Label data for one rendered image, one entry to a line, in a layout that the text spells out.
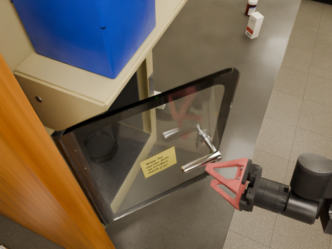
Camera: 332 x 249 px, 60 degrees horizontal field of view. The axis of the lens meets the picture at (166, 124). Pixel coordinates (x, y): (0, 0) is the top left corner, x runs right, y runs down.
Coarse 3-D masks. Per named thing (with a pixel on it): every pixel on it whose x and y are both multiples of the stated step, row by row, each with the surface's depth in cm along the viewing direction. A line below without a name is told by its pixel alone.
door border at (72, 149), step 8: (64, 136) 40; (72, 136) 41; (64, 144) 42; (72, 144) 42; (64, 152) 42; (72, 152) 44; (80, 152) 45; (80, 160) 46; (72, 168) 47; (80, 168) 48; (88, 168) 49; (88, 176) 51; (88, 184) 53; (96, 184) 55; (88, 192) 55; (96, 192) 57; (96, 200) 59; (104, 200) 61; (104, 208) 64; (104, 216) 68
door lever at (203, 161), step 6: (204, 138) 61; (210, 138) 62; (204, 144) 62; (210, 144) 60; (210, 150) 60; (216, 150) 60; (204, 156) 59; (210, 156) 58; (216, 156) 59; (192, 162) 58; (198, 162) 58; (204, 162) 58; (210, 162) 59; (186, 168) 57; (192, 168) 57
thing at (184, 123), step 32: (160, 96) 44; (192, 96) 47; (224, 96) 52; (96, 128) 42; (128, 128) 46; (160, 128) 50; (192, 128) 55; (224, 128) 62; (96, 160) 49; (128, 160) 53; (192, 160) 66; (128, 192) 64; (160, 192) 72
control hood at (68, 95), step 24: (168, 0) 38; (168, 24) 36; (144, 48) 32; (24, 72) 30; (48, 72) 30; (72, 72) 30; (120, 72) 30; (48, 96) 31; (72, 96) 29; (96, 96) 28; (48, 120) 36; (72, 120) 33
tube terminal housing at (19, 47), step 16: (0, 0) 26; (0, 16) 27; (16, 16) 28; (0, 32) 27; (16, 32) 29; (0, 48) 28; (16, 48) 30; (32, 48) 32; (16, 64) 30; (144, 64) 69; (16, 80) 31; (144, 80) 73; (144, 96) 78; (48, 128) 39; (64, 160) 46
